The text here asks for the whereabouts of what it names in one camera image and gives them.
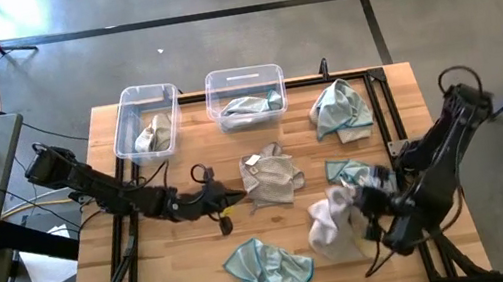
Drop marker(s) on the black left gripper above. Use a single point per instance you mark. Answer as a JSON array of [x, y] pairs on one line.
[[186, 206]]

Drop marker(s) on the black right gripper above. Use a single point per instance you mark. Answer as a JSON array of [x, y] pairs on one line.
[[379, 209]]

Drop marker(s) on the beige towel with white tag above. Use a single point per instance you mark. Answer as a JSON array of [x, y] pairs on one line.
[[270, 178]]

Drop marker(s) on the white microfiber towel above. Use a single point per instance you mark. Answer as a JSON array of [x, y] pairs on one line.
[[333, 224]]

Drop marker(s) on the light teal-edged microfiber towel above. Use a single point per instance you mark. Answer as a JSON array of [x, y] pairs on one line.
[[340, 109], [267, 272], [345, 172], [246, 109]]

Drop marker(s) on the beige microfiber towel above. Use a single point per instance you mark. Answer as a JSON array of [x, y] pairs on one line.
[[157, 135]]

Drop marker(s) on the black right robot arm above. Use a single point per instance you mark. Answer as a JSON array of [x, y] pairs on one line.
[[438, 167]]

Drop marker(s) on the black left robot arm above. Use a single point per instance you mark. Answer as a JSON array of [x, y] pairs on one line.
[[85, 180]]

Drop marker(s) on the clear plastic bin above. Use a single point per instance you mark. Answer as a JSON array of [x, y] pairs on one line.
[[139, 100], [242, 81]]

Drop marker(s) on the black desk crossbar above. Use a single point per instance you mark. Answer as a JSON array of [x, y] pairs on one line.
[[39, 241]]

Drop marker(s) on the white paper sheet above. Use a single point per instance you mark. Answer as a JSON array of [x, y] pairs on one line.
[[46, 269]]

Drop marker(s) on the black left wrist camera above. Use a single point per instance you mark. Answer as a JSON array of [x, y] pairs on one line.
[[226, 225]]

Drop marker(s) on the black aluminium table frame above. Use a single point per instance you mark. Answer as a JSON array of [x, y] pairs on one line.
[[191, 99]]

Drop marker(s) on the black frame hook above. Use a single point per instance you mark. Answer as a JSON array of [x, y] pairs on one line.
[[323, 68]]

